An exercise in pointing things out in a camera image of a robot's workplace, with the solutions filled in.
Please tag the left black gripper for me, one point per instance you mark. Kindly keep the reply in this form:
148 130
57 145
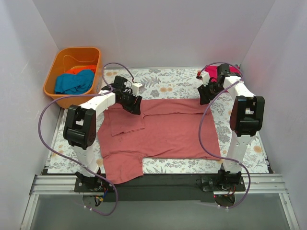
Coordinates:
134 104

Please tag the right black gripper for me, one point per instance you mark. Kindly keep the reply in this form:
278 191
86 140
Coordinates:
206 93

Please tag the dusty pink t shirt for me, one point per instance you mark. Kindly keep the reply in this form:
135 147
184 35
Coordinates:
166 128

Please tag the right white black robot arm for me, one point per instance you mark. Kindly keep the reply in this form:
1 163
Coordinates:
246 120

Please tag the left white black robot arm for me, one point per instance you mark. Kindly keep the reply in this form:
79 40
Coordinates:
80 126

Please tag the folded magenta t shirt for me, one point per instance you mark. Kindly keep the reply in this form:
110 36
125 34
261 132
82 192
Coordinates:
212 70

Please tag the orange t shirt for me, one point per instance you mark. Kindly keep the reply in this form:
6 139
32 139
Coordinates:
78 69

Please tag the blue t shirt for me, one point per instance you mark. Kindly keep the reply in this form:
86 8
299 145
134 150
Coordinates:
75 84

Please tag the orange plastic basket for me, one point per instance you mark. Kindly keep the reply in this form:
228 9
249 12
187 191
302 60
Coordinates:
71 58

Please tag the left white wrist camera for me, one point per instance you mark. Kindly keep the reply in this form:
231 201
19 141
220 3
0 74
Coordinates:
137 88

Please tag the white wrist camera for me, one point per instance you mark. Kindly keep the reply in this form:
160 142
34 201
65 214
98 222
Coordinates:
204 76
137 88

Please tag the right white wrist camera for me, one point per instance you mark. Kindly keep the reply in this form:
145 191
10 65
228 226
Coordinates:
204 76

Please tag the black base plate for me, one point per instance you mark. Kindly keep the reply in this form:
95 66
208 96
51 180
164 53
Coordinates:
160 187

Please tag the aluminium frame rail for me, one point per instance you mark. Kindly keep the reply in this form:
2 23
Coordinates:
46 185

